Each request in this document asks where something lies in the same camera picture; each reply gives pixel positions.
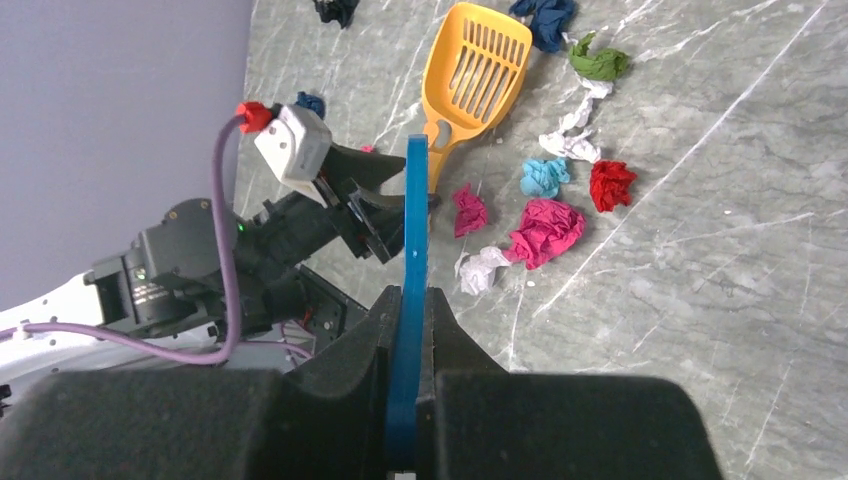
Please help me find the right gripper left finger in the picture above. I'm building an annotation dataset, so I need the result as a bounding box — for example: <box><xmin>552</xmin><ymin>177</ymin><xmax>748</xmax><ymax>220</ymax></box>
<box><xmin>1</xmin><ymin>286</ymin><xmax>401</xmax><ymax>479</ymax></box>

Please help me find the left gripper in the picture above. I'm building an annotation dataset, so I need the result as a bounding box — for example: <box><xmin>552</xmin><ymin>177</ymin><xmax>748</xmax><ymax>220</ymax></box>
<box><xmin>234</xmin><ymin>143</ymin><xmax>406</xmax><ymax>318</ymax></box>

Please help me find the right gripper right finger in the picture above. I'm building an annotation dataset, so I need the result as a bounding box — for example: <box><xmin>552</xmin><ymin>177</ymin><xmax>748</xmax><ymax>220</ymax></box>
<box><xmin>417</xmin><ymin>288</ymin><xmax>723</xmax><ymax>479</ymax></box>

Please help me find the blue hand brush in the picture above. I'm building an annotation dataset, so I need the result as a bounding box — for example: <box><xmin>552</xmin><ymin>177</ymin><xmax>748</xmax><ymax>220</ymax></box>
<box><xmin>385</xmin><ymin>134</ymin><xmax>429</xmax><ymax>472</ymax></box>

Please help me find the orange slotted scoop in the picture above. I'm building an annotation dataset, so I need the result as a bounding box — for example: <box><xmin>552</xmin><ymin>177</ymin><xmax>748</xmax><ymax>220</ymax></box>
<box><xmin>421</xmin><ymin>2</ymin><xmax>532</xmax><ymax>192</ymax></box>

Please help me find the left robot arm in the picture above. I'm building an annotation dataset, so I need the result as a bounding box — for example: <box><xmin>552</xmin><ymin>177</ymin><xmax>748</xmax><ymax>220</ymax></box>
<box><xmin>1</xmin><ymin>145</ymin><xmax>406</xmax><ymax>408</ymax></box>

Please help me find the small magenta paper scrap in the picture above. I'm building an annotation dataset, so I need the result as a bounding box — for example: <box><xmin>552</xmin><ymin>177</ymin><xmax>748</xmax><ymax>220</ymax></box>
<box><xmin>452</xmin><ymin>183</ymin><xmax>488</xmax><ymax>238</ymax></box>

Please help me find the small blue left scrap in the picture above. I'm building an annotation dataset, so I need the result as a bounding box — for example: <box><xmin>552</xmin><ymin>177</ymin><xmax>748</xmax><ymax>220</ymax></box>
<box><xmin>295</xmin><ymin>91</ymin><xmax>326</xmax><ymax>119</ymax></box>

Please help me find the light blue paper scrap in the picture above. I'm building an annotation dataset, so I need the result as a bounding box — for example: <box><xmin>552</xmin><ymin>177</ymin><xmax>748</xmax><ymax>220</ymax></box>
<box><xmin>519</xmin><ymin>157</ymin><xmax>571</xmax><ymax>199</ymax></box>

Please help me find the large magenta paper scrap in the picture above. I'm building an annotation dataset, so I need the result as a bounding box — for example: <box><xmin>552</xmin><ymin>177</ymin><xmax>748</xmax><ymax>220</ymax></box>
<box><xmin>503</xmin><ymin>198</ymin><xmax>586</xmax><ymax>270</ymax></box>

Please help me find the black paper scrap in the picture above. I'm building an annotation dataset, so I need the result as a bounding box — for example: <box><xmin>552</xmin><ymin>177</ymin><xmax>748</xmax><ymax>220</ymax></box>
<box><xmin>313</xmin><ymin>0</ymin><xmax>359</xmax><ymax>29</ymax></box>

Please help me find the long white paper scrap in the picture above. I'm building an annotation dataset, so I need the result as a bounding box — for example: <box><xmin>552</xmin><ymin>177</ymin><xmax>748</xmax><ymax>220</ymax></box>
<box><xmin>538</xmin><ymin>75</ymin><xmax>614</xmax><ymax>164</ymax></box>

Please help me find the red paper scrap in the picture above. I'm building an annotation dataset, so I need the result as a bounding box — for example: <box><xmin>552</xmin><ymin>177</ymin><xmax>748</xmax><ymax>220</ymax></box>
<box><xmin>589</xmin><ymin>160</ymin><xmax>638</xmax><ymax>213</ymax></box>

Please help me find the navy paper scrap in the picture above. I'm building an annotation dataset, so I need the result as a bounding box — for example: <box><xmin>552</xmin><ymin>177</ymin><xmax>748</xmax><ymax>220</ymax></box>
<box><xmin>508</xmin><ymin>0</ymin><xmax>578</xmax><ymax>53</ymax></box>

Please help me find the green paper scrap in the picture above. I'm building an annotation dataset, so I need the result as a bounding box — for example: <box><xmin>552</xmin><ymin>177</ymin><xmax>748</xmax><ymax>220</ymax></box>
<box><xmin>568</xmin><ymin>31</ymin><xmax>631</xmax><ymax>82</ymax></box>

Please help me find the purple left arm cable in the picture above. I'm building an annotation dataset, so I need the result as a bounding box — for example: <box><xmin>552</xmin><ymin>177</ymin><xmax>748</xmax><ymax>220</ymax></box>
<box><xmin>0</xmin><ymin>113</ymin><xmax>248</xmax><ymax>367</ymax></box>

